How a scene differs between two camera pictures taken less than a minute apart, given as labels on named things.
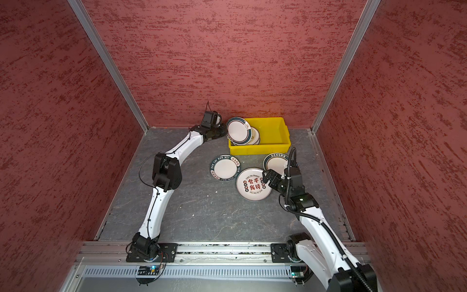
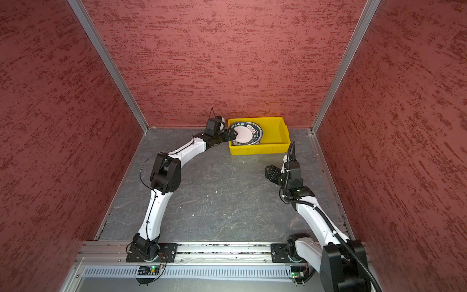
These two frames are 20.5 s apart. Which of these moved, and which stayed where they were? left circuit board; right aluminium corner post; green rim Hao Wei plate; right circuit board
Moved: green rim Hao Wei plate
Stayed: right circuit board; left circuit board; right aluminium corner post
